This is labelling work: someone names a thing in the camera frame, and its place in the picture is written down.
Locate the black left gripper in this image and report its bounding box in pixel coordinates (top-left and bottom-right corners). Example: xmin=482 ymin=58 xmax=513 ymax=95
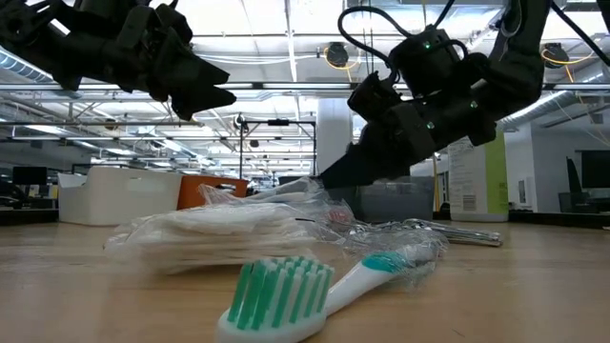
xmin=47 ymin=0 xmax=237 ymax=122

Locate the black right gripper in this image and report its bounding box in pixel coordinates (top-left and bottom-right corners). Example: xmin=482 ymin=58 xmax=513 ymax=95
xmin=317 ymin=71 xmax=499 ymax=190

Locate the clear plastic bag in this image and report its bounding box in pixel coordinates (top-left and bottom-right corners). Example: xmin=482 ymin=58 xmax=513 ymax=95
xmin=197 ymin=175 xmax=356 ymax=225

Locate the bagged nail clipper with file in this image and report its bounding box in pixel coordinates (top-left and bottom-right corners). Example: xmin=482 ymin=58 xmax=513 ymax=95
xmin=404 ymin=217 xmax=504 ymax=248

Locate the bag of white cotton swabs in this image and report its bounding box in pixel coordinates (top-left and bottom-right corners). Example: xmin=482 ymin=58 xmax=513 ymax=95
xmin=103 ymin=202 xmax=345 ymax=276

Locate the white green toothbrush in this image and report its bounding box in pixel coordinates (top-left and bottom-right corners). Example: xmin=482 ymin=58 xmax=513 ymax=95
xmin=214 ymin=250 xmax=447 ymax=343

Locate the white building pillar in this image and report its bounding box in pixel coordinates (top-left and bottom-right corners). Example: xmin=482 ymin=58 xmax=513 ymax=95
xmin=316 ymin=97 xmax=356 ymax=176

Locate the orange plastic bin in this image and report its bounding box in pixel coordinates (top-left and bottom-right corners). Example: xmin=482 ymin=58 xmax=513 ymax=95
xmin=176 ymin=174 xmax=249 ymax=212

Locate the white wipes canister green label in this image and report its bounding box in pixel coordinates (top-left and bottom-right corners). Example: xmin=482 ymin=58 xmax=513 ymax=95
xmin=446 ymin=129 xmax=509 ymax=223

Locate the white plastic bin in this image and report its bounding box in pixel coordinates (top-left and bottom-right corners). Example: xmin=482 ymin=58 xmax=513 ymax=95
xmin=57 ymin=166 xmax=183 ymax=227

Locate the black metal frame stand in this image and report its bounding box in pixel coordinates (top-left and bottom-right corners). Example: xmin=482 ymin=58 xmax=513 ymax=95
xmin=237 ymin=118 xmax=318 ymax=180

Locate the black ceiling cable reel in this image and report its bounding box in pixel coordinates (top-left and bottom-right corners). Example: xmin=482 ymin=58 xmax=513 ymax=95
xmin=324 ymin=41 xmax=351 ymax=69

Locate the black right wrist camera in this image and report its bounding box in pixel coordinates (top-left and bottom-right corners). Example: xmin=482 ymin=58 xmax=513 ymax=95
xmin=389 ymin=26 xmax=467 ymax=96

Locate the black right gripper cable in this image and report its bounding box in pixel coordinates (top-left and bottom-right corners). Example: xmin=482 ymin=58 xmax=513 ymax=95
xmin=336 ymin=0 xmax=471 ymax=77

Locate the dark wall monitor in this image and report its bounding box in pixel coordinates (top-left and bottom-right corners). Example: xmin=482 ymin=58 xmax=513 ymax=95
xmin=579 ymin=150 xmax=610 ymax=190

